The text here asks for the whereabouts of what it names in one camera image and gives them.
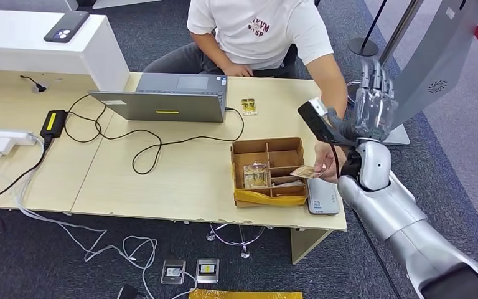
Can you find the grey laptop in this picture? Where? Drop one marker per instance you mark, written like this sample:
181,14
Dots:
162,106

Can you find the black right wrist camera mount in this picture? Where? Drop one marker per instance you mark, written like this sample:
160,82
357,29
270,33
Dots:
317,119

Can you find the black power adapter yellow label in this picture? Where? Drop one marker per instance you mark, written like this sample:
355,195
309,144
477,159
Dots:
53,123

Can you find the silver floor socket white plug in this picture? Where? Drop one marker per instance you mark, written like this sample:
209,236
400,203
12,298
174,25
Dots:
174,272

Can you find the yellow tape strip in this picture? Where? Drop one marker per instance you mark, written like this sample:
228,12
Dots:
245,294

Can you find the person's right hand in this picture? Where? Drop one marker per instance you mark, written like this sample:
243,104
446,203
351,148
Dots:
239,71

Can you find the grey kiosk stand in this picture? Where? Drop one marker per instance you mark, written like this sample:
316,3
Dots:
433,62

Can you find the white furniture panel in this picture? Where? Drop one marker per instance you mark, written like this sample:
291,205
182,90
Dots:
115,3

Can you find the cardboard divider box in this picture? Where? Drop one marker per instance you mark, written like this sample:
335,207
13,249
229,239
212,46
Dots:
249,146

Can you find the black smartphone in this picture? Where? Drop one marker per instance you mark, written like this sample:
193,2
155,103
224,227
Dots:
66,26

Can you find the yellow patterned ID card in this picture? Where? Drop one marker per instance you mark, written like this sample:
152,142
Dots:
249,106

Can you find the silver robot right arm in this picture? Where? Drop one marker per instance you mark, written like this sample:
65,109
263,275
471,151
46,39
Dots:
404,231

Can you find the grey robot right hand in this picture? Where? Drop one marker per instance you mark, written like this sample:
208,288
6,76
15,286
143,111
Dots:
375,109

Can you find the white charger plug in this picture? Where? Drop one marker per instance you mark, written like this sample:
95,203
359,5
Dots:
2,147

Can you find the chrome stool base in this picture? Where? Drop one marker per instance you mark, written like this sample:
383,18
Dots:
245,251

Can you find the beige desk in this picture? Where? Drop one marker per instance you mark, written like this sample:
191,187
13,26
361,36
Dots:
189,185
16,106

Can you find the person's right forearm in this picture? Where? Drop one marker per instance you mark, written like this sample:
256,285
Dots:
212,51

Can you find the grey card reader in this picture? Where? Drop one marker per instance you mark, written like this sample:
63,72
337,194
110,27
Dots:
321,200

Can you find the black stanchion post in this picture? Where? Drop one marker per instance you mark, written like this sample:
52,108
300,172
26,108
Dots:
362,46

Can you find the silver floor socket yellow label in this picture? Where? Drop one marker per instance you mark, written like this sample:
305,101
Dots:
208,270

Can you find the chrome stanchion post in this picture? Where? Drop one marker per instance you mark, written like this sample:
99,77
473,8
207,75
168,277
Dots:
400,31

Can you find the black floor plug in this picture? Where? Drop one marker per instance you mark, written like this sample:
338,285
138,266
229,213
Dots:
127,293

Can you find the white power strip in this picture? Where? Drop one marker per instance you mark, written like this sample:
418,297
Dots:
10,137

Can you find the person's left forearm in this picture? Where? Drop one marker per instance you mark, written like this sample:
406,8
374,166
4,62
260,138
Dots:
329,86

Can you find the white counter riser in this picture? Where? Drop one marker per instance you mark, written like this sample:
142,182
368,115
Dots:
37,50

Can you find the person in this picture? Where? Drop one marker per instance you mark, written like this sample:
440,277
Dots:
259,29

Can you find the person's left hand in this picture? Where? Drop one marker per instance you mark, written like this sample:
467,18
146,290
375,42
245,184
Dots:
327,163

